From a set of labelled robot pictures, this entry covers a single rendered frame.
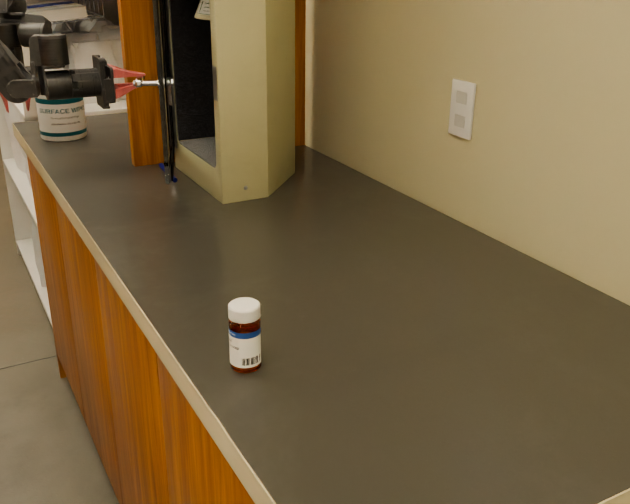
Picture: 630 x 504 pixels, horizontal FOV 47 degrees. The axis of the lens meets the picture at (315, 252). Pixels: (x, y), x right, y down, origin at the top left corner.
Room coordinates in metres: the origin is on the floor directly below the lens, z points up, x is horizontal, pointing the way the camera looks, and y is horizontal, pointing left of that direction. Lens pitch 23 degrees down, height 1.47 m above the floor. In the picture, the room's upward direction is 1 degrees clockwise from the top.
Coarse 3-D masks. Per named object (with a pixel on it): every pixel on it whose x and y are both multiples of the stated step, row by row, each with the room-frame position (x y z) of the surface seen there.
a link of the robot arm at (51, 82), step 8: (40, 72) 1.46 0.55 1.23; (48, 72) 1.46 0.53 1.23; (56, 72) 1.46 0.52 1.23; (64, 72) 1.47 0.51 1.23; (40, 80) 1.45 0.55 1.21; (48, 80) 1.44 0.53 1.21; (56, 80) 1.45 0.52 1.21; (64, 80) 1.45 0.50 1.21; (40, 88) 1.45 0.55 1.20; (48, 88) 1.44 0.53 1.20; (56, 88) 1.44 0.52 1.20; (64, 88) 1.45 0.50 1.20; (72, 88) 1.46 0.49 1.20; (48, 96) 1.44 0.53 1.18; (56, 96) 1.45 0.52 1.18; (64, 96) 1.46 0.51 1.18; (72, 96) 1.47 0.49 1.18
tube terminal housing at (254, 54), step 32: (224, 0) 1.51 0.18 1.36; (256, 0) 1.54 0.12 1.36; (288, 0) 1.69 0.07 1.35; (224, 32) 1.50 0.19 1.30; (256, 32) 1.54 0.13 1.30; (288, 32) 1.69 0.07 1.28; (224, 64) 1.50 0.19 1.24; (256, 64) 1.54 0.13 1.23; (288, 64) 1.69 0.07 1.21; (224, 96) 1.50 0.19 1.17; (256, 96) 1.54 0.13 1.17; (288, 96) 1.69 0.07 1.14; (224, 128) 1.50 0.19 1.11; (256, 128) 1.54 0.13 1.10; (288, 128) 1.69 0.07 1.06; (192, 160) 1.66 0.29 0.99; (224, 160) 1.50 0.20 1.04; (256, 160) 1.54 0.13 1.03; (288, 160) 1.69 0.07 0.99; (224, 192) 1.50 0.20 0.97; (256, 192) 1.54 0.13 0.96
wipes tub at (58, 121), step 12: (48, 108) 2.01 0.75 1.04; (60, 108) 2.01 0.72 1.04; (72, 108) 2.03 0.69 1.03; (48, 120) 2.01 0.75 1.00; (60, 120) 2.01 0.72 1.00; (72, 120) 2.03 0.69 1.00; (84, 120) 2.07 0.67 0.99; (48, 132) 2.01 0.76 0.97; (60, 132) 2.01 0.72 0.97; (72, 132) 2.02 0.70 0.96; (84, 132) 2.06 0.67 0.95
